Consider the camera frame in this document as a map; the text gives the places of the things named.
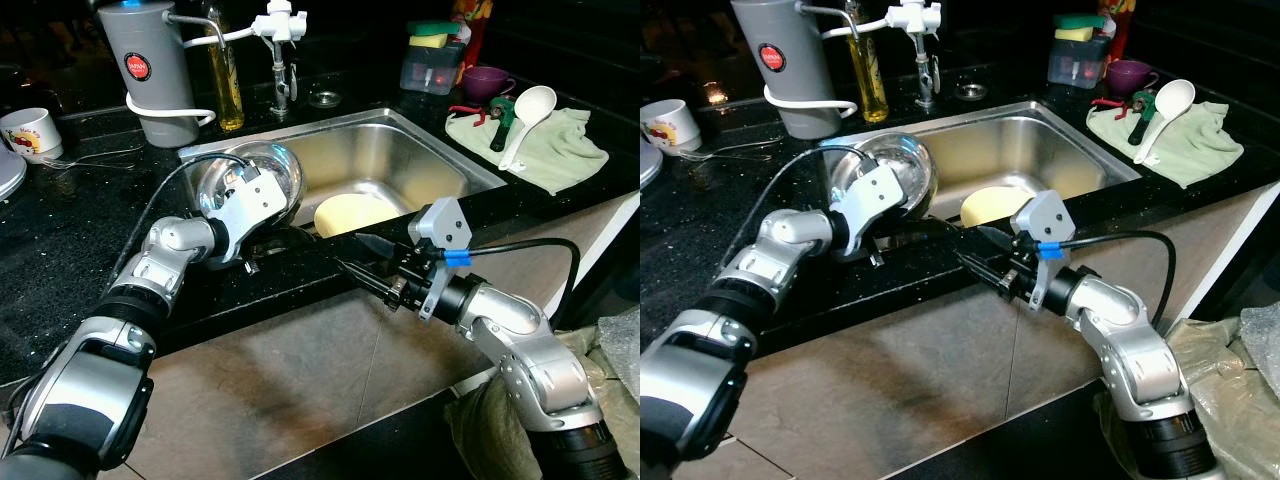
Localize green handled tool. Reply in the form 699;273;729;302
488;95;531;153
1128;90;1161;146

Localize black cable with blue tape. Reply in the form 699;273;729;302
440;238;582;333
1040;230;1180;331

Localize steel tongs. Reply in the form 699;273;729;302
690;140;776;163
40;147;149;171

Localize green yellow sponge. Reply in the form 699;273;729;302
1053;14;1106;43
407;20;461;49

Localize white tap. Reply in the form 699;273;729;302
250;0;308;113
885;0;946;109

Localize grey water filter jug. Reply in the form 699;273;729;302
730;0;861;141
97;0;226;149

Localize red bottle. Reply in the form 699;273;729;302
1098;0;1136;66
450;0;493;86

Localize yellow oil bottle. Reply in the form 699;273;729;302
845;5;891;124
205;8;246;133

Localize white hose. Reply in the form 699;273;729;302
125;22;269;127
762;16;903;114

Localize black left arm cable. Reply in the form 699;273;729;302
735;145;876;291
115;150;251;301

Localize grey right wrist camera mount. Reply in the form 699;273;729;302
408;197;473;321
1010;190;1077;313

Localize clear plastic container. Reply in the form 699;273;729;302
400;40;466;97
1047;35;1111;89

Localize green dish cloth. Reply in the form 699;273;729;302
445;105;609;196
1087;100;1246;189

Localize stainless steel sink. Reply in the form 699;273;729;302
180;108;508;241
820;100;1141;231

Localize shiny steel bowl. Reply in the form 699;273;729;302
822;132;938;226
190;142;304;236

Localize white printed mug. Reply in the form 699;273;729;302
640;98;703;153
0;107;64;164

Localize yellow round plate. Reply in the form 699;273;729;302
313;193;403;239
958;185;1041;229

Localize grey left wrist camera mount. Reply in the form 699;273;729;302
828;160;908;263
205;165;293;269

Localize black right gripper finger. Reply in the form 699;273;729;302
955;249;1014;299
350;234;410;270
328;255;397;304
975;225;1020;260

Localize purple cup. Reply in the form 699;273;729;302
460;66;517;101
1105;60;1161;96

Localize white plastic ladle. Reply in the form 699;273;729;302
497;85;558;171
1133;79;1196;166

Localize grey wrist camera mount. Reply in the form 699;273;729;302
828;160;908;263
408;197;473;321
1010;190;1077;313
205;165;293;269

